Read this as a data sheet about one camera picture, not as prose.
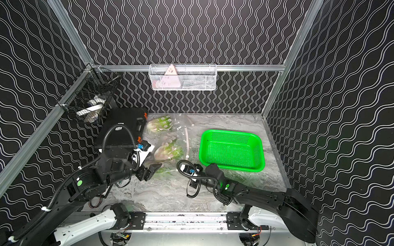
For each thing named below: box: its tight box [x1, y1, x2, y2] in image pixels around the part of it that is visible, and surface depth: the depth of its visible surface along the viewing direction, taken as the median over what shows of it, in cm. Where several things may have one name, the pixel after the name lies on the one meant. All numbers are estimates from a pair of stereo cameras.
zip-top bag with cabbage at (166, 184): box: [139, 161, 200, 203], surface depth 86 cm
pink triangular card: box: [160, 64, 182, 89], surface depth 92 cm
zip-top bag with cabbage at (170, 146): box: [147, 129, 192, 164], surface depth 92 cm
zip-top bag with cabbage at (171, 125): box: [145, 113, 197, 138], surface depth 105 cm
